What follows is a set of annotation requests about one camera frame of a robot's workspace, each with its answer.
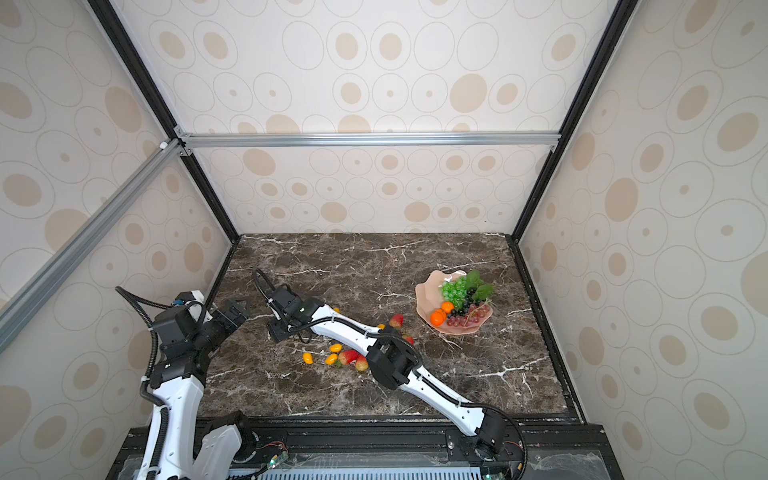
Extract pink scalloped fruit bowl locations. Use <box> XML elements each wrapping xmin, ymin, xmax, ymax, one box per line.
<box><xmin>415</xmin><ymin>270</ymin><xmax>494</xmax><ymax>335</ymax></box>

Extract green fake grape bunch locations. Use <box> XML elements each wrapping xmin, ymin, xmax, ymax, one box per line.
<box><xmin>440</xmin><ymin>270</ymin><xmax>494</xmax><ymax>302</ymax></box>

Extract black fake grape bunch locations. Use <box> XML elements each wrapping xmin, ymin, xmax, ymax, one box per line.
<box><xmin>451</xmin><ymin>288</ymin><xmax>486</xmax><ymax>316</ymax></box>

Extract red fake grape bunch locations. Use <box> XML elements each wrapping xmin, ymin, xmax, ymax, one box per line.
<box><xmin>444</xmin><ymin>303</ymin><xmax>492</xmax><ymax>329</ymax></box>

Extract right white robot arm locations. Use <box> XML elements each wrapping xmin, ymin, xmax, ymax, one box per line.
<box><xmin>252</xmin><ymin>267</ymin><xmax>528</xmax><ymax>470</ymax></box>

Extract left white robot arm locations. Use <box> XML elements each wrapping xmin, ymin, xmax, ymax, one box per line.
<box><xmin>115</xmin><ymin>287</ymin><xmax>253</xmax><ymax>479</ymax></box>

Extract fake strawberry front left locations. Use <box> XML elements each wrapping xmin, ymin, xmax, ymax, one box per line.
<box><xmin>338</xmin><ymin>350</ymin><xmax>359</xmax><ymax>365</ymax></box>

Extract fake peach strawberry front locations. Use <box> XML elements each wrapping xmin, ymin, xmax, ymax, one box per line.
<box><xmin>355</xmin><ymin>357</ymin><xmax>369</xmax><ymax>372</ymax></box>

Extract fake strawberry by grapes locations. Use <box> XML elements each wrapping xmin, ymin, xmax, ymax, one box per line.
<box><xmin>389</xmin><ymin>314</ymin><xmax>404</xmax><ymax>329</ymax></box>

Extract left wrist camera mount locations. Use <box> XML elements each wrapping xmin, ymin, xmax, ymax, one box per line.
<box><xmin>171</xmin><ymin>290</ymin><xmax>205</xmax><ymax>316</ymax></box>

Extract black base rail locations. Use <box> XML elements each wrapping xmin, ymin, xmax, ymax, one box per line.
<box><xmin>106</xmin><ymin>419</ymin><xmax>625</xmax><ymax>480</ymax></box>

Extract horizontal aluminium frame bar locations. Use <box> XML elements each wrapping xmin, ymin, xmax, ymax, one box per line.
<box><xmin>181</xmin><ymin>131</ymin><xmax>560</xmax><ymax>148</ymax></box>

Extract slanted aluminium frame bar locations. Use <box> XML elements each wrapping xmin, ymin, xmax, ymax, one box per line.
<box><xmin>1</xmin><ymin>139</ymin><xmax>182</xmax><ymax>350</ymax></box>

